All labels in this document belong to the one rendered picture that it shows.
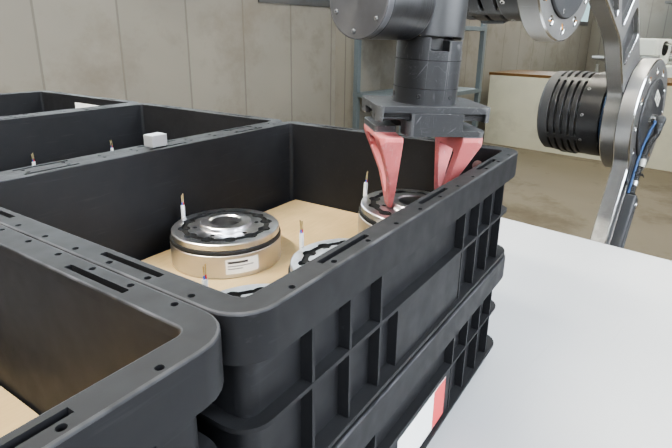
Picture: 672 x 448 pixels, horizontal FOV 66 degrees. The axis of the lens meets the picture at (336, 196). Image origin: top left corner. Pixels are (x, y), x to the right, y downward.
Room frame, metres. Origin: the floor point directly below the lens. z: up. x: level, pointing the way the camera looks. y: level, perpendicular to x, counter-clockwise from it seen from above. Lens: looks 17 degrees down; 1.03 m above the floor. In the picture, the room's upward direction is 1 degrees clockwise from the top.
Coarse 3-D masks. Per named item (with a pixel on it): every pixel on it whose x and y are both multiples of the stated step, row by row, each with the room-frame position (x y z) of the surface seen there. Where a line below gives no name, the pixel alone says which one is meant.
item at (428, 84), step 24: (408, 48) 0.45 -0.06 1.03; (456, 48) 0.44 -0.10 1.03; (408, 72) 0.44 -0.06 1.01; (432, 72) 0.44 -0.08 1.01; (456, 72) 0.45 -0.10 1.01; (384, 96) 0.49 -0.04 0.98; (408, 96) 0.44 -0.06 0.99; (432, 96) 0.44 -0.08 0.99; (456, 96) 0.45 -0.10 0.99; (480, 120) 0.45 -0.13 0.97
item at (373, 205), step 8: (376, 192) 0.50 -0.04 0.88; (400, 192) 0.51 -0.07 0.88; (408, 192) 0.51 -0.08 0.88; (416, 192) 0.51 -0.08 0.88; (424, 192) 0.51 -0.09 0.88; (368, 200) 0.48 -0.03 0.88; (376, 200) 0.49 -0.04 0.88; (368, 208) 0.45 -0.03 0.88; (376, 208) 0.47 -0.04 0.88; (384, 208) 0.46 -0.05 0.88; (368, 216) 0.45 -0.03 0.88; (376, 216) 0.44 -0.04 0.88; (384, 216) 0.44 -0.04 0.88
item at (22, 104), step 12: (24, 96) 0.95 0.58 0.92; (36, 96) 0.97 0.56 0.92; (48, 96) 0.97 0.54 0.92; (0, 108) 0.92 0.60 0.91; (12, 108) 0.93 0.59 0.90; (24, 108) 0.95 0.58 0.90; (36, 108) 0.97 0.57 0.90; (48, 108) 0.97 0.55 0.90; (60, 108) 0.95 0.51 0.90; (72, 108) 0.93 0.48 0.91
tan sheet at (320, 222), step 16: (272, 208) 0.60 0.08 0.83; (288, 208) 0.61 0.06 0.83; (304, 208) 0.61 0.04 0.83; (320, 208) 0.61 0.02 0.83; (288, 224) 0.55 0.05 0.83; (304, 224) 0.55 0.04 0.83; (320, 224) 0.55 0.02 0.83; (336, 224) 0.55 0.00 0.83; (352, 224) 0.55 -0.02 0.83; (288, 240) 0.50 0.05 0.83; (304, 240) 0.50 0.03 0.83; (320, 240) 0.50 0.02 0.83; (160, 256) 0.46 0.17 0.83; (288, 256) 0.46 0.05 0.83; (176, 272) 0.42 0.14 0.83; (272, 272) 0.42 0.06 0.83; (224, 288) 0.39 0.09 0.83
